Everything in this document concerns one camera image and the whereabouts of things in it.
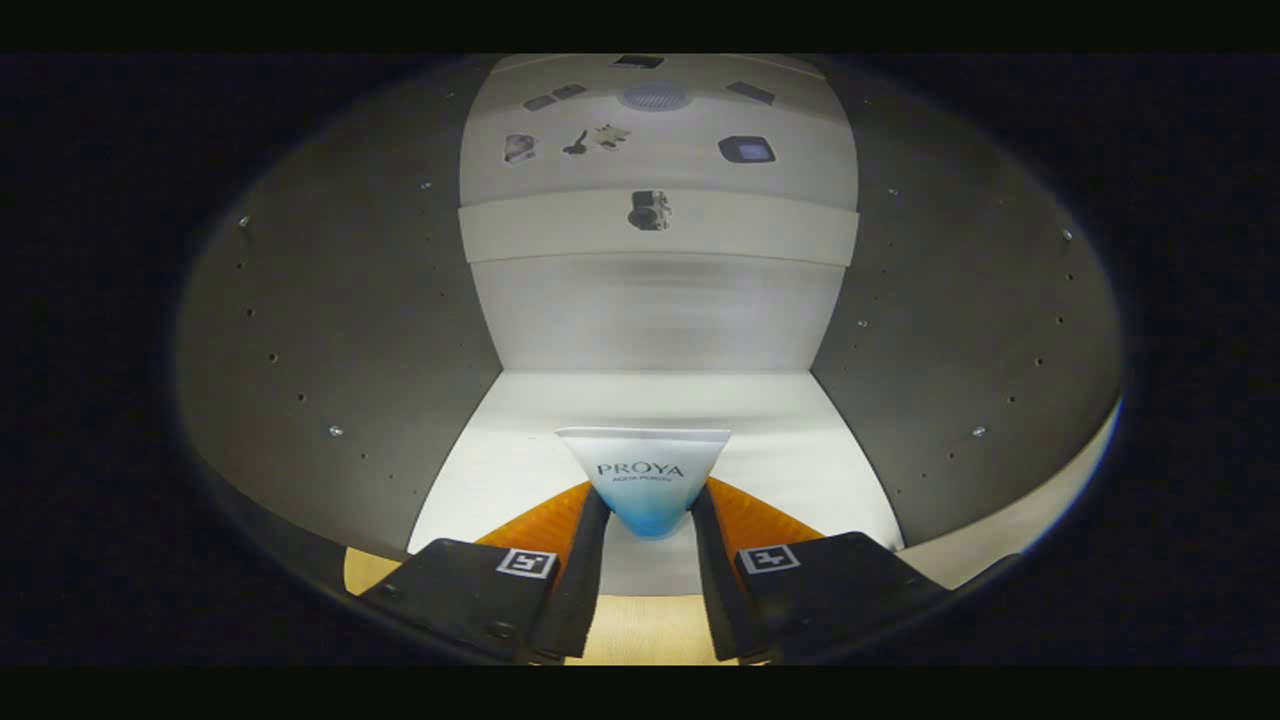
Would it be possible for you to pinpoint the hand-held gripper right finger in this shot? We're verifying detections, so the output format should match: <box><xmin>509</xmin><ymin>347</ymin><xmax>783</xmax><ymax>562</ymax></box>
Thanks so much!
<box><xmin>690</xmin><ymin>478</ymin><xmax>951</xmax><ymax>663</ymax></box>

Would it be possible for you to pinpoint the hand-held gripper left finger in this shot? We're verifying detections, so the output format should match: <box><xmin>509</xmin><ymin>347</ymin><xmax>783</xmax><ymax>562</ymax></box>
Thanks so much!
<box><xmin>357</xmin><ymin>480</ymin><xmax>613</xmax><ymax>663</ymax></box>

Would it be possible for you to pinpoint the white blue cosmetic tube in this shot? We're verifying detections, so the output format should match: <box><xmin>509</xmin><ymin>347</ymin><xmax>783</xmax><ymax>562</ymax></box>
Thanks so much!
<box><xmin>555</xmin><ymin>427</ymin><xmax>732</xmax><ymax>541</ymax></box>

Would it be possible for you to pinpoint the grey cabinet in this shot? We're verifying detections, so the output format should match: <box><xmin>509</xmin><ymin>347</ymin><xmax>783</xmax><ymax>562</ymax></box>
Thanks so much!
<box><xmin>175</xmin><ymin>53</ymin><xmax>1126</xmax><ymax>601</ymax></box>

